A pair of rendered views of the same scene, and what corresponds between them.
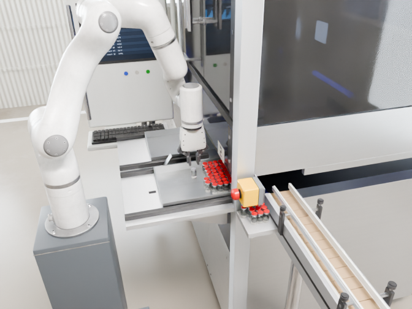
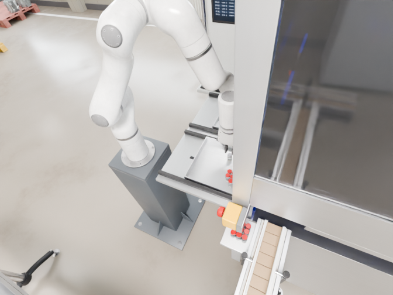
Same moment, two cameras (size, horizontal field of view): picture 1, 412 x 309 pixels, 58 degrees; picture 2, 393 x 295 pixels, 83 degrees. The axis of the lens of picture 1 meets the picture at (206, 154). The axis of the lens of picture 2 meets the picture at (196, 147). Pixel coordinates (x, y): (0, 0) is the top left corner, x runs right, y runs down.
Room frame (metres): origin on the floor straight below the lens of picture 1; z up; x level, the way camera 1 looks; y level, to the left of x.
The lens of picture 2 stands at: (0.78, -0.31, 1.81)
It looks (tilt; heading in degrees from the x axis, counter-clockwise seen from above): 52 degrees down; 48
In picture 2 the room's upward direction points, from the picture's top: 11 degrees counter-clockwise
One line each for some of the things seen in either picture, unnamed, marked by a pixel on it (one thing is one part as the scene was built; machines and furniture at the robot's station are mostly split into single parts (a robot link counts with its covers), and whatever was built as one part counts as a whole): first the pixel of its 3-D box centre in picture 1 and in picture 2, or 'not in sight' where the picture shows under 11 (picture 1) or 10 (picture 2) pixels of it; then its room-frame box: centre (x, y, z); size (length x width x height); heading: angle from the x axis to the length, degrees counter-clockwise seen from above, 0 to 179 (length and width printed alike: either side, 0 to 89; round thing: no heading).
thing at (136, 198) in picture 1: (175, 167); (227, 141); (1.40, 0.14, 0.87); 0.70 x 0.48 x 0.02; 14
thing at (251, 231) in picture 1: (260, 221); (242, 235); (1.03, -0.19, 0.87); 0.14 x 0.13 x 0.02; 104
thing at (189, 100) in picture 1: (190, 101); (230, 108); (1.31, 0.05, 1.22); 0.09 x 0.08 x 0.13; 28
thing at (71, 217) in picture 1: (67, 200); (133, 143); (1.07, 0.49, 0.95); 0.19 x 0.19 x 0.18
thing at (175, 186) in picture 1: (199, 181); (228, 167); (1.25, 0.03, 0.90); 0.34 x 0.26 x 0.04; 104
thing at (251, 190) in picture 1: (249, 192); (234, 216); (1.04, -0.15, 1.00); 0.08 x 0.07 x 0.07; 104
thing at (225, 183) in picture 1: (220, 176); not in sight; (1.27, -0.06, 0.90); 0.18 x 0.02 x 0.05; 14
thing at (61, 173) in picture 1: (53, 144); (119, 108); (1.09, 0.51, 1.16); 0.19 x 0.12 x 0.24; 28
